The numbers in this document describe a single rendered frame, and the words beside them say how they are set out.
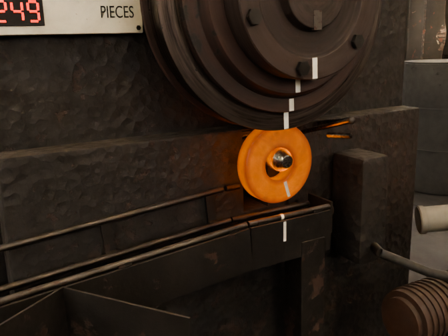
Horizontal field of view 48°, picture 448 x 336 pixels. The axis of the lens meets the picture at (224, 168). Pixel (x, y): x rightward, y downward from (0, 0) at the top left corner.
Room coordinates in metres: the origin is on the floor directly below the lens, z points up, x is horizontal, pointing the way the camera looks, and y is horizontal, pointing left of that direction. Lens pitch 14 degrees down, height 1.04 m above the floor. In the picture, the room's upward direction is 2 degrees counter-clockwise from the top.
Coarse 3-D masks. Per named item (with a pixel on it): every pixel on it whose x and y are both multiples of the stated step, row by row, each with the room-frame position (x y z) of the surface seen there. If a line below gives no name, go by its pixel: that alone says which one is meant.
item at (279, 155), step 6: (276, 150) 0.92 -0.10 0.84; (282, 150) 0.92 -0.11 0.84; (270, 156) 0.92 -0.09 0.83; (276, 156) 0.91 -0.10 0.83; (282, 156) 0.90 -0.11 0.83; (288, 156) 0.91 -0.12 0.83; (270, 162) 0.92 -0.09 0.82; (276, 162) 0.91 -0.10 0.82; (282, 162) 0.90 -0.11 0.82; (288, 162) 0.91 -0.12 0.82; (270, 168) 0.94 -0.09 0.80; (276, 168) 0.91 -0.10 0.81; (282, 168) 0.91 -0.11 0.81
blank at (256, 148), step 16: (256, 144) 0.90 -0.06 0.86; (272, 144) 0.92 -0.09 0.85; (288, 144) 0.94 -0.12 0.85; (304, 144) 0.95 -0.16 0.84; (240, 160) 0.91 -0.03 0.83; (256, 160) 0.90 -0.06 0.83; (304, 160) 0.95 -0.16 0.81; (240, 176) 0.91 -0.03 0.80; (256, 176) 0.90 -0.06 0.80; (288, 176) 0.94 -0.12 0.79; (304, 176) 0.95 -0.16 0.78; (256, 192) 0.90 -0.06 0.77; (272, 192) 0.92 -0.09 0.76; (288, 192) 0.94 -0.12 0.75
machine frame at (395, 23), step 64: (384, 0) 1.24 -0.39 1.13; (0, 64) 0.84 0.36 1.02; (64, 64) 0.89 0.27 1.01; (128, 64) 0.94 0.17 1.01; (384, 64) 1.25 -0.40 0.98; (0, 128) 0.83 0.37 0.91; (64, 128) 0.88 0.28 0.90; (128, 128) 0.94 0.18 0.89; (192, 128) 1.00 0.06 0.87; (384, 128) 1.18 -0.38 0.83; (0, 192) 0.78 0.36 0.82; (64, 192) 0.82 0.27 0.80; (128, 192) 0.87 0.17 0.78; (192, 192) 0.94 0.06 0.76; (320, 192) 1.09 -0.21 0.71; (0, 256) 0.89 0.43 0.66; (64, 256) 0.82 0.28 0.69; (128, 256) 0.87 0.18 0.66; (192, 320) 0.93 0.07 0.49; (256, 320) 1.00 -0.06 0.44
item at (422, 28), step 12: (408, 0) 5.07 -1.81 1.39; (420, 0) 4.97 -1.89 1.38; (432, 0) 4.79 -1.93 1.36; (444, 0) 4.87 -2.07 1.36; (408, 12) 5.07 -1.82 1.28; (420, 12) 4.96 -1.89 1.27; (432, 12) 4.80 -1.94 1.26; (444, 12) 4.87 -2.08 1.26; (408, 24) 5.07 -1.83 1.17; (420, 24) 4.95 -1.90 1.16; (432, 24) 4.80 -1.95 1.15; (444, 24) 4.86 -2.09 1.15; (408, 36) 5.07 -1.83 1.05; (420, 36) 4.95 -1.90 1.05; (432, 36) 4.81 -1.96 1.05; (444, 36) 4.84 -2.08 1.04; (408, 48) 5.06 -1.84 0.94; (420, 48) 4.94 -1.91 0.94; (432, 48) 4.81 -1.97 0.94; (408, 60) 5.06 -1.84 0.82
